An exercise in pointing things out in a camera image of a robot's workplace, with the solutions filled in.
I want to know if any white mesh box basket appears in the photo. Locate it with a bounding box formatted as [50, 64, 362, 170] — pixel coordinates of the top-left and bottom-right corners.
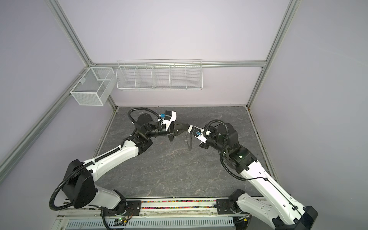
[71, 67, 117, 106]

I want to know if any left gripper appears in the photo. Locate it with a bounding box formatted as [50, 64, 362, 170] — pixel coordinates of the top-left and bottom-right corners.
[146, 120, 190, 142]

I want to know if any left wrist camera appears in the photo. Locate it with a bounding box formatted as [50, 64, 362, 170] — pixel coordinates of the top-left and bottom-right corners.
[158, 110, 177, 131]

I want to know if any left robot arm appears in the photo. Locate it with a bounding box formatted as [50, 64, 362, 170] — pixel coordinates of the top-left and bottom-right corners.
[49, 107, 191, 216]

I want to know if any white wire shelf basket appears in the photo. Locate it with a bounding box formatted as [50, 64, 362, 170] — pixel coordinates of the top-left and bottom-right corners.
[116, 59, 203, 91]

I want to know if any aluminium frame profile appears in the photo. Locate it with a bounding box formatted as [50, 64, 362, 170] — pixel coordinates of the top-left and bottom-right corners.
[1, 1, 301, 182]

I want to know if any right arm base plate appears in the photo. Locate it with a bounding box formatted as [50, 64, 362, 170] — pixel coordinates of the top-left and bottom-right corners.
[214, 198, 249, 215]

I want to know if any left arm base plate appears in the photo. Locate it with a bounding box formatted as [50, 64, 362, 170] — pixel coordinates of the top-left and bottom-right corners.
[102, 200, 141, 217]

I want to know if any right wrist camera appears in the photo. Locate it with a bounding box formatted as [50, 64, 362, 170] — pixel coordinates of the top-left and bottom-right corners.
[187, 125, 211, 143]

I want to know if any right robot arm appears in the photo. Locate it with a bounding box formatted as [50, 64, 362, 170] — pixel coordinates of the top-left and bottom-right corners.
[188, 119, 318, 230]

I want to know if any white vented cable duct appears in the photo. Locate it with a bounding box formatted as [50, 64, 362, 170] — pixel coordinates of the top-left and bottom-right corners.
[64, 217, 235, 230]

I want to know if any grey perforated ring disc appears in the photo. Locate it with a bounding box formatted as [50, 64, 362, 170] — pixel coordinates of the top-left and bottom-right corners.
[186, 131, 193, 151]

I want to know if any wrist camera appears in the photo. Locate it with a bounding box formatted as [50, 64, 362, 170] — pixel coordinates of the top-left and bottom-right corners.
[187, 125, 211, 143]
[158, 110, 177, 131]

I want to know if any aluminium mounting rail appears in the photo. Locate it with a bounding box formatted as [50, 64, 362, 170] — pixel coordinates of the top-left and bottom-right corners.
[56, 196, 300, 220]

